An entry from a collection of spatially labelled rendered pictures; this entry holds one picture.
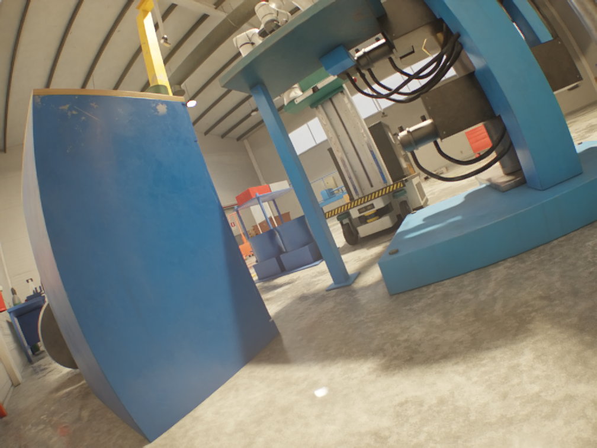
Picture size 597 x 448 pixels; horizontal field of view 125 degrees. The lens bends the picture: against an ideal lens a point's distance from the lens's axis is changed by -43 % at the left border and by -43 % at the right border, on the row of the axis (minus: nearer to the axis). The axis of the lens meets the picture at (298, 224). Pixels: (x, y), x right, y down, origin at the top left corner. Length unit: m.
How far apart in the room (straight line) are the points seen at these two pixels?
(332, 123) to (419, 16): 1.39
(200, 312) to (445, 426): 0.64
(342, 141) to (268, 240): 1.03
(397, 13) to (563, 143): 0.84
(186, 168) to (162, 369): 0.60
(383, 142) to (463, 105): 1.29
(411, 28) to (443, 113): 0.40
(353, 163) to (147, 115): 1.74
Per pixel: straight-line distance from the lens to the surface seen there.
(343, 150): 2.31
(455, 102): 1.17
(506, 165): 1.44
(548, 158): 0.99
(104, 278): 0.68
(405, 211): 1.91
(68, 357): 2.09
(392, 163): 2.33
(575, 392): 0.44
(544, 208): 0.87
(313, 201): 1.20
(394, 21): 1.31
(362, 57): 1.44
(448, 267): 0.85
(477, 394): 0.46
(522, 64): 1.02
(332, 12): 1.16
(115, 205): 0.75
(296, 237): 2.08
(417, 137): 1.31
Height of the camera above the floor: 0.33
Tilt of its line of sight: level
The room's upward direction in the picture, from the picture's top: 23 degrees counter-clockwise
